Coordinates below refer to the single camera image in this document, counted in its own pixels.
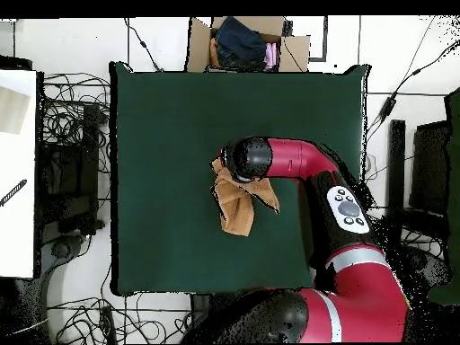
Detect tan terry towel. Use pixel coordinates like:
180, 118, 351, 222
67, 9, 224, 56
210, 157, 281, 237

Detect black flat device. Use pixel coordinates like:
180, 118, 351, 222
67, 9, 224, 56
0, 55, 33, 71

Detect dark green table cloth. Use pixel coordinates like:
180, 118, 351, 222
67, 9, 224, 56
109, 61, 371, 297

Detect tan garment in box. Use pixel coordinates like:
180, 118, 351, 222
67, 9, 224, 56
208, 37, 222, 68

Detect pink garment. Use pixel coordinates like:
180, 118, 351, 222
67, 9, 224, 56
263, 41, 279, 71

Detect open cardboard box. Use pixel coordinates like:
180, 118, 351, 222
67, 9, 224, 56
184, 15, 312, 74

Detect dark blue jeans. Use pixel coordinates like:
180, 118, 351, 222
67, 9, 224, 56
214, 16, 268, 71

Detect black power strip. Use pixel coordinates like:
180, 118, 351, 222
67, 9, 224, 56
99, 305, 117, 344

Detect white desk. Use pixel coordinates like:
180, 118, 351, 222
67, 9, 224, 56
0, 69, 39, 279

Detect beige paper sheet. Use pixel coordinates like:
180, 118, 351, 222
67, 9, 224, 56
0, 85, 31, 136

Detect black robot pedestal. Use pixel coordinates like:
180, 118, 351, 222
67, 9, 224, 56
189, 293, 217, 337

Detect tangle of black cables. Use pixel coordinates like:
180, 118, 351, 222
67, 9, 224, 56
46, 292, 193, 344
40, 71, 111, 173

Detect black cable with inline plug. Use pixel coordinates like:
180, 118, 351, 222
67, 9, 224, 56
123, 17, 164, 73

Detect black cable with adapter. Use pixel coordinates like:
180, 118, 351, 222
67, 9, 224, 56
366, 38, 460, 145

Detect black metal frame piece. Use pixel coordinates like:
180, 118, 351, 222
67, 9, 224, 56
307, 15, 329, 63

